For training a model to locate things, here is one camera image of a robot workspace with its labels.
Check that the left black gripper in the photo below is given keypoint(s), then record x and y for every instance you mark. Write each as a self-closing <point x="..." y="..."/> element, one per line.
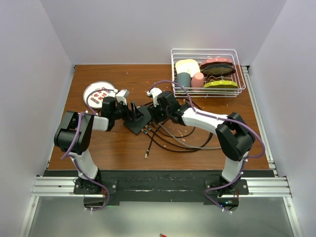
<point x="133" y="114"/>

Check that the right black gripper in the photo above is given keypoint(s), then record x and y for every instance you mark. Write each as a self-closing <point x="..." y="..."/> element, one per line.
<point x="155" y="116"/>

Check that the black network switch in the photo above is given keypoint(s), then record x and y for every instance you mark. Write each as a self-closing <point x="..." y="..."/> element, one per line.
<point x="135" y="126"/>

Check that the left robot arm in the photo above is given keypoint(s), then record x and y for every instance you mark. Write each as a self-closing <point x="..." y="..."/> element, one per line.
<point x="74" y="134"/>

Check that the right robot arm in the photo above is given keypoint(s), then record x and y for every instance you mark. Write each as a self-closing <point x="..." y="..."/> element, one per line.
<point x="235" y="137"/>

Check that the round white patterned plate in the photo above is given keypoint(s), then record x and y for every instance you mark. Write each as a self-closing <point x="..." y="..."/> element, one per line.
<point x="95" y="93"/>

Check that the dark grey cup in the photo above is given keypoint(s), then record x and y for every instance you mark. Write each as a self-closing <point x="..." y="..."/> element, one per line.
<point x="184" y="79"/>

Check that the pink cup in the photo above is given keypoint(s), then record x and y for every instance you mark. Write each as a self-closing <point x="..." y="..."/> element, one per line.
<point x="197" y="80"/>

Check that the cream yellow plate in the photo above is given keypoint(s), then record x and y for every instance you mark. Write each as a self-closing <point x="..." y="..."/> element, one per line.
<point x="189" y="66"/>

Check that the olive green bowl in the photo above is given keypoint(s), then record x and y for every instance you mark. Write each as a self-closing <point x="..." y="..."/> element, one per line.
<point x="221" y="84"/>

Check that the black brown bowl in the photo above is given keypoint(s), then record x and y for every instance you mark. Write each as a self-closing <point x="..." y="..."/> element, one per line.
<point x="218" y="70"/>

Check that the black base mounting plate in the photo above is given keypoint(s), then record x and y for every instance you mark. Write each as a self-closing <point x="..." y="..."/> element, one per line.
<point x="160" y="186"/>

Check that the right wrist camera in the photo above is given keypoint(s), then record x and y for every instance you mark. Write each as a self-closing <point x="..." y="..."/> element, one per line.
<point x="154" y="93"/>

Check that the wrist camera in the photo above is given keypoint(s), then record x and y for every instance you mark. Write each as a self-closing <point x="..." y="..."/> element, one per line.
<point x="154" y="93"/>
<point x="121" y="96"/>

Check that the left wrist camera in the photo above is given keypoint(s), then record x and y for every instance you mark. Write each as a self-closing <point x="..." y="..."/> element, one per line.
<point x="121" y="96"/>

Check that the white wire dish rack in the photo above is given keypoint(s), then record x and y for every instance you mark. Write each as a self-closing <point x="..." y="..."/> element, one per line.
<point x="199" y="55"/>

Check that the aluminium frame rail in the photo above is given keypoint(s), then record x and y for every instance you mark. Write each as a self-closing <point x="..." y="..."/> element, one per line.
<point x="55" y="211"/>

